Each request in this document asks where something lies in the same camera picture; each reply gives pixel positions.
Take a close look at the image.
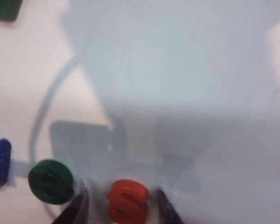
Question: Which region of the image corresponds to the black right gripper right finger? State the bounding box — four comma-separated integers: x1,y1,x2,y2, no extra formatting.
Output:
157,189,185,224

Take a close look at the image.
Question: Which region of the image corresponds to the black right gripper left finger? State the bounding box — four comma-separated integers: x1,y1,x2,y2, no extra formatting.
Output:
51,184,91,224

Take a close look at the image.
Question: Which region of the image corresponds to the green letter O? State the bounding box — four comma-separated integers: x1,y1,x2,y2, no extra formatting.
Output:
28,159,75,205

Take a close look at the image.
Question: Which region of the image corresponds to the red letter O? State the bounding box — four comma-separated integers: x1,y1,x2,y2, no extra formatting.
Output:
107,179,150,224

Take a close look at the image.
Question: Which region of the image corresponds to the blue letter y magnet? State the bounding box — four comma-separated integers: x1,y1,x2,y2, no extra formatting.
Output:
0,139,12,191

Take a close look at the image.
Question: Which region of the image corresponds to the green letter w magnet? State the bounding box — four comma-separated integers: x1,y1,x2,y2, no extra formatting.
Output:
0,0,23,23

